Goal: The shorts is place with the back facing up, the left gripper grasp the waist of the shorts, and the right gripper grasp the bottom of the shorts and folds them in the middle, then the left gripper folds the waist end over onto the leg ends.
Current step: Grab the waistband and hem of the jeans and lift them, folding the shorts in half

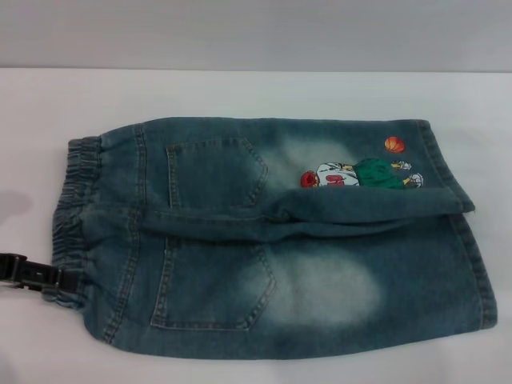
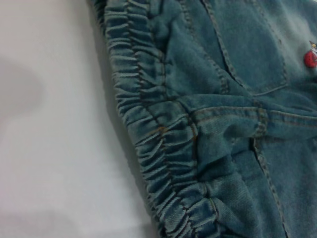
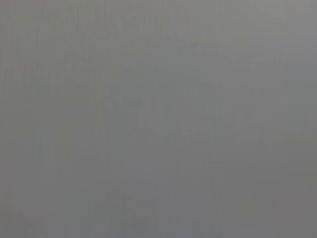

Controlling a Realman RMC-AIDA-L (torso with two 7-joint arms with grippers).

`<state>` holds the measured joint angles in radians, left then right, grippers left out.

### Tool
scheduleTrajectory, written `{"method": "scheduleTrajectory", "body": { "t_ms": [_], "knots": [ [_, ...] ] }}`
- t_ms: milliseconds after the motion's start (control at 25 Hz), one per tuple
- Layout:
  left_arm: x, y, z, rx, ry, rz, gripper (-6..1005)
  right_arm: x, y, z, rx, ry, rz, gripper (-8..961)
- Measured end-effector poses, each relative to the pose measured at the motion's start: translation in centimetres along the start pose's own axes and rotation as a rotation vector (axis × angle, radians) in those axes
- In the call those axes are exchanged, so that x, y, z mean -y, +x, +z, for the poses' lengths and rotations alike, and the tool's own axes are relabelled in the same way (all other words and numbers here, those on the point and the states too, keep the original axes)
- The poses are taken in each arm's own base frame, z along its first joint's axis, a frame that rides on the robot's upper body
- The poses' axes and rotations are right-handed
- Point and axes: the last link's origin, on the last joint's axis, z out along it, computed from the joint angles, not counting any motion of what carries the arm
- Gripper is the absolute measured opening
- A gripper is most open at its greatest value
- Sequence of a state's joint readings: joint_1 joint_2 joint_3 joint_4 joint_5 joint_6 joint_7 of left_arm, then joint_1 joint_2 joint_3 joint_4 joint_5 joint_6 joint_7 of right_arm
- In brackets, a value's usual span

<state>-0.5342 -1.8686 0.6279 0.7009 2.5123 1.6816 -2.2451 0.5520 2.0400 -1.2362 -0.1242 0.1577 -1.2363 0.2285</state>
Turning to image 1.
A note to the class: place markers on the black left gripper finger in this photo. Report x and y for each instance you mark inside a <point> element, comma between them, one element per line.
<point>40,278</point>

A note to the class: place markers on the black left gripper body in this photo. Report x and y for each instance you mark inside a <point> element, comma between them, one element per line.
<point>9,274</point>

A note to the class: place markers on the blue denim shorts cartoon print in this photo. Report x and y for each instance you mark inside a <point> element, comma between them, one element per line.
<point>272,288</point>

